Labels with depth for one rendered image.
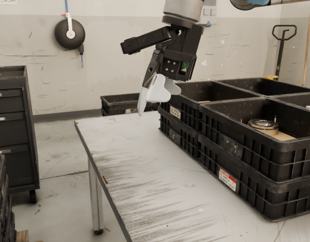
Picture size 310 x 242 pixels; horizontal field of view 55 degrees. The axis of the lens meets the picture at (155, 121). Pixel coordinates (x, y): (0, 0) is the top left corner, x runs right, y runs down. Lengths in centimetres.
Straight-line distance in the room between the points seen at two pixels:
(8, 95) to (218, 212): 150
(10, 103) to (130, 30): 251
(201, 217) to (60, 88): 344
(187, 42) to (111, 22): 355
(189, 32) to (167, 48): 5
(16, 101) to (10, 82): 12
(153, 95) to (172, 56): 9
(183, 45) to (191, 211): 46
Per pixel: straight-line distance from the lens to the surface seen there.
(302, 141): 80
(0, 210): 139
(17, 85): 201
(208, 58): 476
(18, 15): 402
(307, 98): 135
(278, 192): 81
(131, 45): 65
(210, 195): 95
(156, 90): 59
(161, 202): 90
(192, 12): 61
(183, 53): 62
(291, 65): 532
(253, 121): 113
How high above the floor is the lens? 119
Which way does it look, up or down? 18 degrees down
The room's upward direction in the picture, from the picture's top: straight up
